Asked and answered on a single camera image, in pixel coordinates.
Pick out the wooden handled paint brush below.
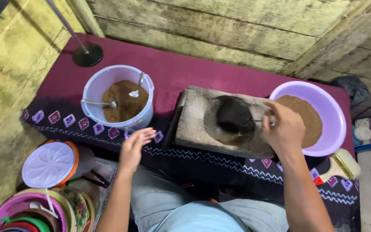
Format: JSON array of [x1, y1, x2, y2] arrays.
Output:
[[313, 148, 362, 186]]

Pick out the purple plastic basin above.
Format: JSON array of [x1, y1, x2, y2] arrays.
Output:
[[269, 81, 347, 157]]

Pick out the brown powder in basin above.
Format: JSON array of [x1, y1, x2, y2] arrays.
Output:
[[274, 95, 323, 149]]

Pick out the clear plastic box black handles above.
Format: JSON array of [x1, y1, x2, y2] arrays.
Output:
[[67, 157, 118, 232]]

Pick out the metal pole with black base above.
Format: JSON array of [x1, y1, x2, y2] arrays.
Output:
[[45, 0, 104, 68]]

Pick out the person's light blue shirt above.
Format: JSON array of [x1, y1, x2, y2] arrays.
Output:
[[147, 201, 251, 232]]

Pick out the maroon patterned tablecloth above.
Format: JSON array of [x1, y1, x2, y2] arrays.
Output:
[[21, 33, 360, 232]]

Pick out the brown powder in bucket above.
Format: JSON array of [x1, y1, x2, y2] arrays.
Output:
[[101, 80, 149, 123]]

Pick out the black cloth bundle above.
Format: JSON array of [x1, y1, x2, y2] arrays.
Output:
[[330, 75, 371, 107]]

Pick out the orange container with white lid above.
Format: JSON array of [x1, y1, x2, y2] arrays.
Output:
[[21, 140, 80, 189]]

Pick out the stack of colourful plastic bowls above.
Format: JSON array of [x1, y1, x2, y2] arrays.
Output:
[[0, 188, 76, 232]]

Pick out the white plastic spoon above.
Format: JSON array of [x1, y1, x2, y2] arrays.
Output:
[[29, 201, 59, 219]]

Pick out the person's grey trousers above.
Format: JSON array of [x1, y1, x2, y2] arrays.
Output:
[[130, 166, 290, 232]]

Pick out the grey wooden mortar block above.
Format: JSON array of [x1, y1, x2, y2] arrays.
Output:
[[169, 85, 275, 160]]

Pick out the metal spoon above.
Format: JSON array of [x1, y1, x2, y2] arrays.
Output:
[[128, 72, 145, 98], [81, 98, 118, 109]]

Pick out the blue bottle with white cap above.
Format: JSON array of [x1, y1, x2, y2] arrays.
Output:
[[352, 125, 371, 147]]

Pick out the person's right hand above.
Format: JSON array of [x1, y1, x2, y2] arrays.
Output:
[[262, 101, 306, 156]]

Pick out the white plastic bucket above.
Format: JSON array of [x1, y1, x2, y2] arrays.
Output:
[[81, 65, 155, 131]]

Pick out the person's left hand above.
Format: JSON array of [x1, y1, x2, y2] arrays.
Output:
[[119, 127, 157, 175]]

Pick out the floral rimmed plate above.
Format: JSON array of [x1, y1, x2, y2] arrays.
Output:
[[58, 186, 96, 232]]

